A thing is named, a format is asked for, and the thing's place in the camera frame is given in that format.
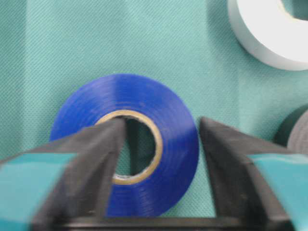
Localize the black tape roll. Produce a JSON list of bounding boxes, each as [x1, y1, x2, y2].
[[274, 104, 308, 154]]

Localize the white tape roll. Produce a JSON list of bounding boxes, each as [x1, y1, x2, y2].
[[227, 0, 308, 71]]

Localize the left gripper teal-taped right finger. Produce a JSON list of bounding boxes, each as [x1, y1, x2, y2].
[[199, 116, 308, 231]]

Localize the blue tape roll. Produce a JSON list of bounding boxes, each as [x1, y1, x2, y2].
[[50, 74, 199, 217]]

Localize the green table cloth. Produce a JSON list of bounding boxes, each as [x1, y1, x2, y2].
[[0, 0, 308, 217]]

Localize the left gripper teal-taped left finger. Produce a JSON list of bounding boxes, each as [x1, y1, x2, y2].
[[0, 118, 125, 231]]

